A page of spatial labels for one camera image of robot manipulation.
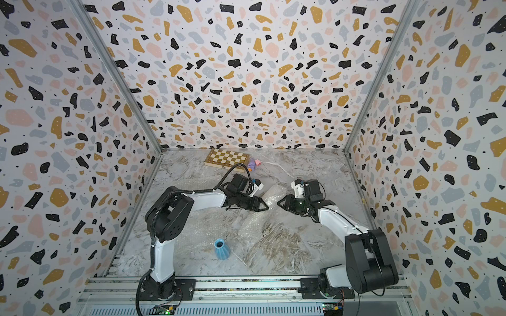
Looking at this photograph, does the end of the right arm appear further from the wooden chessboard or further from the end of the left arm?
the wooden chessboard

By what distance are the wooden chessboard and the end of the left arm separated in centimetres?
31

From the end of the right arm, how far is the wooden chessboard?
0.43 metres

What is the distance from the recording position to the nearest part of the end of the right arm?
0.66 meters

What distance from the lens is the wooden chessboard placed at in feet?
3.77

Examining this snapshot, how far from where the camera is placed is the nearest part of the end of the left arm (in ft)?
2.66
